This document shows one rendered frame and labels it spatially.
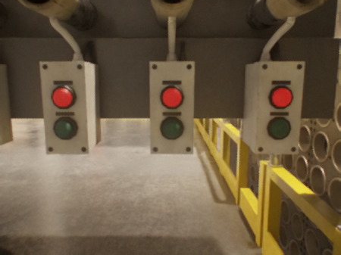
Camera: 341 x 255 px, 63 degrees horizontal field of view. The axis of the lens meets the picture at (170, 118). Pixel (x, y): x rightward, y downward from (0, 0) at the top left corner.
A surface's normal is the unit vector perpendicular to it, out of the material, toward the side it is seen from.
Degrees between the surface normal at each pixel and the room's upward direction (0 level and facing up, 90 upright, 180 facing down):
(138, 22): 90
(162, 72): 90
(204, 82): 90
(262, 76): 90
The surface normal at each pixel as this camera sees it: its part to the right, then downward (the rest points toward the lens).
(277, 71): 0.00, 0.16
